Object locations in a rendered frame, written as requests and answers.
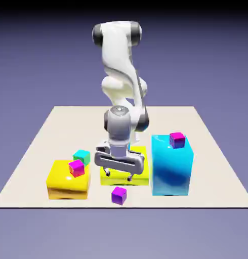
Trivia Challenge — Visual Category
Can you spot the small magenta cube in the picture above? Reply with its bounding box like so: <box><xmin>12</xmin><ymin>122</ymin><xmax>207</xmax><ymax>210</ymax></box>
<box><xmin>68</xmin><ymin>159</ymin><xmax>86</xmax><ymax>178</ymax></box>
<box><xmin>169</xmin><ymin>132</ymin><xmax>186</xmax><ymax>149</ymax></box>

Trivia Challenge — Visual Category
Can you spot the small teal cube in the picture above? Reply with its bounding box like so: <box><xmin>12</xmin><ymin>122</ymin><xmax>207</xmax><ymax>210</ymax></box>
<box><xmin>72</xmin><ymin>149</ymin><xmax>91</xmax><ymax>167</ymax></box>

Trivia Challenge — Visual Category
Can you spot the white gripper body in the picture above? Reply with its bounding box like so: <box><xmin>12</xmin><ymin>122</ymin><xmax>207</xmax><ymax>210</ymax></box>
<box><xmin>94</xmin><ymin>150</ymin><xmax>145</xmax><ymax>175</ymax></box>

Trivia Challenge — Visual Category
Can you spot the large lime yellow box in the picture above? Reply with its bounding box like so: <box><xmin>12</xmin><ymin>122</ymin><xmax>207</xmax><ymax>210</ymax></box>
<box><xmin>99</xmin><ymin>145</ymin><xmax>150</xmax><ymax>186</ymax></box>

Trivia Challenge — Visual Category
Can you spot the large cyan box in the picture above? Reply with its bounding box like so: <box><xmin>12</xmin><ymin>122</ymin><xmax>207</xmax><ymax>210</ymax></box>
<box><xmin>151</xmin><ymin>134</ymin><xmax>194</xmax><ymax>196</ymax></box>

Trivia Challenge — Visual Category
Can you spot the small purple cube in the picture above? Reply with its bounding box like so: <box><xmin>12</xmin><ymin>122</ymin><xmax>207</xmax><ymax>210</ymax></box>
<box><xmin>111</xmin><ymin>186</ymin><xmax>128</xmax><ymax>206</ymax></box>

